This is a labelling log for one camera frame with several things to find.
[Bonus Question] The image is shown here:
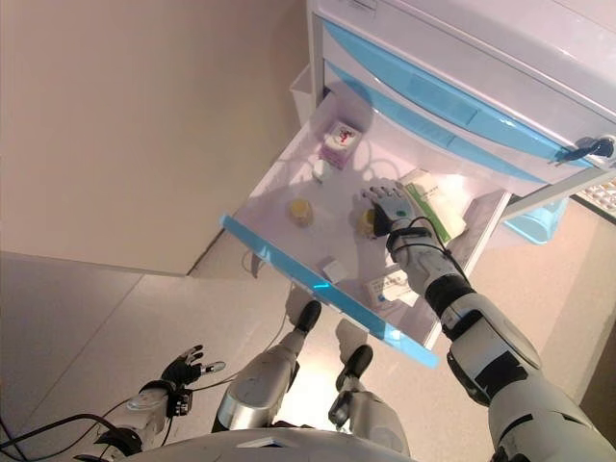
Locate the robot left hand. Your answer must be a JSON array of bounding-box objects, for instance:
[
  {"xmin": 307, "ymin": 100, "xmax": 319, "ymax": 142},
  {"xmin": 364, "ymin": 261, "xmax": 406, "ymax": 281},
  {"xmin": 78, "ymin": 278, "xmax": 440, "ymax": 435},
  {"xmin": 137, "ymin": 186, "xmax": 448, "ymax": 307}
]
[{"xmin": 161, "ymin": 345, "xmax": 226, "ymax": 386}]

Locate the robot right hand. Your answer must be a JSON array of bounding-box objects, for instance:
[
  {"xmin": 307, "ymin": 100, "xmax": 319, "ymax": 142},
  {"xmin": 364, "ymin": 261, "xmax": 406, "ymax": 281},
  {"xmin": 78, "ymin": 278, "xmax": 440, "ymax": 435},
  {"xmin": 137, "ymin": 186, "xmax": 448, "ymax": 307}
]
[{"xmin": 358, "ymin": 176, "xmax": 416, "ymax": 240}]

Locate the yellow capsule bottle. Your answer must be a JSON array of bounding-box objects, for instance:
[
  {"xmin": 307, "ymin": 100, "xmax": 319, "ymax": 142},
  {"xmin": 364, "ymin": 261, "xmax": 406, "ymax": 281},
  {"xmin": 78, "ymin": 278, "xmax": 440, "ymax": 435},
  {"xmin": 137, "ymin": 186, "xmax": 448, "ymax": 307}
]
[
  {"xmin": 355, "ymin": 206, "xmax": 379, "ymax": 240},
  {"xmin": 287, "ymin": 197, "xmax": 314, "ymax": 227}
]

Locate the white drawer with blue handle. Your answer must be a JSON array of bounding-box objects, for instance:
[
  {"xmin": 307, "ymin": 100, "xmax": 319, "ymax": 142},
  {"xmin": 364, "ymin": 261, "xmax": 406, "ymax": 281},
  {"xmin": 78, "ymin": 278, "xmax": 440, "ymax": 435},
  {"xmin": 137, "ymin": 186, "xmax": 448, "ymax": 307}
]
[
  {"xmin": 218, "ymin": 84, "xmax": 514, "ymax": 371},
  {"xmin": 321, "ymin": 58, "xmax": 550, "ymax": 187},
  {"xmin": 317, "ymin": 16, "xmax": 598, "ymax": 169}
]

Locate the pink white medicine box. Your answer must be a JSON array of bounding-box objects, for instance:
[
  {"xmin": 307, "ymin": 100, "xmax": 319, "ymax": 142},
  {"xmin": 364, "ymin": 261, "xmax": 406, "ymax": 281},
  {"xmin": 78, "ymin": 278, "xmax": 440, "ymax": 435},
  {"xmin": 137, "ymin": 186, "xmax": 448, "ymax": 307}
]
[{"xmin": 315, "ymin": 119, "xmax": 365, "ymax": 172}]

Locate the white box green stripe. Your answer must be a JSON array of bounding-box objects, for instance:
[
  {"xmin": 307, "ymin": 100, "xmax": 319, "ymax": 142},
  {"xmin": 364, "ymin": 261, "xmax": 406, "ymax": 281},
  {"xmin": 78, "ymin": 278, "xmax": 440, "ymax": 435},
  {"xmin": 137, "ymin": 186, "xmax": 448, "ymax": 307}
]
[{"xmin": 398, "ymin": 167, "xmax": 469, "ymax": 244}]

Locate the clear tubing coil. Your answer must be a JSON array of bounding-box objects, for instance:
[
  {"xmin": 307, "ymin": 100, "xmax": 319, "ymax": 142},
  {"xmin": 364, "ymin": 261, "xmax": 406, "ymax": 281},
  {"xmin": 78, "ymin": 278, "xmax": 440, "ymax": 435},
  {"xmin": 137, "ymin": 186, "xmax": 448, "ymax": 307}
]
[{"xmin": 354, "ymin": 138, "xmax": 401, "ymax": 182}]

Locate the small white box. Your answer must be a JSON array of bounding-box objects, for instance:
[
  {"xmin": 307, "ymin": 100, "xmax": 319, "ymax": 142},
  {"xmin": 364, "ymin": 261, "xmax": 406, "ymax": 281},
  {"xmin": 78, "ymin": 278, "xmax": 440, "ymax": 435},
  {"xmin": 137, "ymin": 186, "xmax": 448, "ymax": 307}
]
[{"xmin": 321, "ymin": 259, "xmax": 350, "ymax": 283}]

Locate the silver robot left leg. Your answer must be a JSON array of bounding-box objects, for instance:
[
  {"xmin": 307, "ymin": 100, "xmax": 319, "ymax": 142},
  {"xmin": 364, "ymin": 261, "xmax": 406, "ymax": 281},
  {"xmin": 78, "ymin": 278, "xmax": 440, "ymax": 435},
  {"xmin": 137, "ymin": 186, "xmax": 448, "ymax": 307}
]
[{"xmin": 211, "ymin": 298, "xmax": 323, "ymax": 434}]

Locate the silver robot leg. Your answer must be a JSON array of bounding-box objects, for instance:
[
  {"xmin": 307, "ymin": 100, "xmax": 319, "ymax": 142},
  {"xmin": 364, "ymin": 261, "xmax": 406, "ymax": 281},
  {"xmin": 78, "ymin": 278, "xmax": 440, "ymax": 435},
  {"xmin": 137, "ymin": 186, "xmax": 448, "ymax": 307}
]
[
  {"xmin": 211, "ymin": 298, "xmax": 323, "ymax": 434},
  {"xmin": 328, "ymin": 344, "xmax": 410, "ymax": 458}
]

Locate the grey robot torso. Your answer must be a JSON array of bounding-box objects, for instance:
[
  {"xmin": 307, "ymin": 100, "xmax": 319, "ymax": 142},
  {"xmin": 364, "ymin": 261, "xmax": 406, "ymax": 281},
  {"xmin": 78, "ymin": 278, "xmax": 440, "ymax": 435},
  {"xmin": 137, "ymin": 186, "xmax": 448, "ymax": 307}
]
[{"xmin": 148, "ymin": 425, "xmax": 400, "ymax": 462}]

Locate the light blue plastic bin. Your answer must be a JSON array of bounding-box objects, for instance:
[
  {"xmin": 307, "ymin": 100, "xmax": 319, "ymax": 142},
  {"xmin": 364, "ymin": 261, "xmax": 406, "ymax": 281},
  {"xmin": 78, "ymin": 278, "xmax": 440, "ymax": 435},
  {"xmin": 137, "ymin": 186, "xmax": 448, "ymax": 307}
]
[{"xmin": 502, "ymin": 195, "xmax": 570, "ymax": 246}]

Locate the white cart side bin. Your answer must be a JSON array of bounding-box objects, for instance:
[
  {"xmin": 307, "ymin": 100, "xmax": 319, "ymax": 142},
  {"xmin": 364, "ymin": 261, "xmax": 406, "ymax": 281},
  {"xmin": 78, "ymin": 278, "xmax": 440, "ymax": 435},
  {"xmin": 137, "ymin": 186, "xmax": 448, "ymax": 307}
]
[{"xmin": 289, "ymin": 64, "xmax": 319, "ymax": 127}]

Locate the white medical cart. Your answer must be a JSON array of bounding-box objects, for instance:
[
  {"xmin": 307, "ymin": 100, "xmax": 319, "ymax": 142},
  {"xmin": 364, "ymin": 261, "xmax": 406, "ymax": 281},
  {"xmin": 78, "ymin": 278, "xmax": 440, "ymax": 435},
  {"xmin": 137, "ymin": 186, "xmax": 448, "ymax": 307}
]
[{"xmin": 307, "ymin": 0, "xmax": 616, "ymax": 222}]

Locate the silver robot right leg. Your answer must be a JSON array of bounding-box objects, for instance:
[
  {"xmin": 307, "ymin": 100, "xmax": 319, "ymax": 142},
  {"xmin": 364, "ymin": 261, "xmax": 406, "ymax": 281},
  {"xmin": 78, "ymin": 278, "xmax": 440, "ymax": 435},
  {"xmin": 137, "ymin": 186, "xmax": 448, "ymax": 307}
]
[{"xmin": 328, "ymin": 344, "xmax": 410, "ymax": 458}]

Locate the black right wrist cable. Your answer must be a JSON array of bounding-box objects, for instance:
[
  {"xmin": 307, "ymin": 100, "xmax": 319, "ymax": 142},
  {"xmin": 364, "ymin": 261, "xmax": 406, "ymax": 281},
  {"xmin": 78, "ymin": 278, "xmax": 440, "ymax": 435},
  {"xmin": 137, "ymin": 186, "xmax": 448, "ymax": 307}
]
[{"xmin": 388, "ymin": 216, "xmax": 472, "ymax": 286}]

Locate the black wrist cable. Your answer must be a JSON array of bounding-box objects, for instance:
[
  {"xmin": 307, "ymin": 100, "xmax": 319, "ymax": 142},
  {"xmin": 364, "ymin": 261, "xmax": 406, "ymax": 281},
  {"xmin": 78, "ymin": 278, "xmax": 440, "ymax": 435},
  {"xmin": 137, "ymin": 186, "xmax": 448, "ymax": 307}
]
[
  {"xmin": 0, "ymin": 411, "xmax": 119, "ymax": 461},
  {"xmin": 388, "ymin": 216, "xmax": 472, "ymax": 286}
]

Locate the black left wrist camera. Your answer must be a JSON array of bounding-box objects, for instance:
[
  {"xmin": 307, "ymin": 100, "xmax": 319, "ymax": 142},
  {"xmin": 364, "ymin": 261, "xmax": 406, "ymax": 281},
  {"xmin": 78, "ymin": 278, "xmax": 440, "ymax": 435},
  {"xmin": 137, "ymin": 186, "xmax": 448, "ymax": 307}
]
[{"xmin": 167, "ymin": 390, "xmax": 193, "ymax": 418}]

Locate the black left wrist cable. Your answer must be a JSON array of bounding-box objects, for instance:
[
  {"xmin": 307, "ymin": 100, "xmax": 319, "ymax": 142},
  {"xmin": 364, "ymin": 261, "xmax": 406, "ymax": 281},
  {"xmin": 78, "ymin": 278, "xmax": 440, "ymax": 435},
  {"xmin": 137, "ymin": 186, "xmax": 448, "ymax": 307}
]
[{"xmin": 0, "ymin": 411, "xmax": 119, "ymax": 461}]

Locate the white wire basket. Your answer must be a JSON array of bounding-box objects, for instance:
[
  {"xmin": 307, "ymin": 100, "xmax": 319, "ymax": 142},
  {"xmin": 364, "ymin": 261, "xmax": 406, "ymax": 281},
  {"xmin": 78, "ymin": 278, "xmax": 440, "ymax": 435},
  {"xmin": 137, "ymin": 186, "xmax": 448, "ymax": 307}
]
[{"xmin": 577, "ymin": 175, "xmax": 616, "ymax": 213}]

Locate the black key with strap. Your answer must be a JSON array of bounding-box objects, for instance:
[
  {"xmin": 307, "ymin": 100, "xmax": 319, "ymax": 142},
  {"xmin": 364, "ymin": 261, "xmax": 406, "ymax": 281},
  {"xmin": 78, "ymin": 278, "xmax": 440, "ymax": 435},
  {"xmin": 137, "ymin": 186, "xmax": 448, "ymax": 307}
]
[{"xmin": 552, "ymin": 136, "xmax": 615, "ymax": 167}]

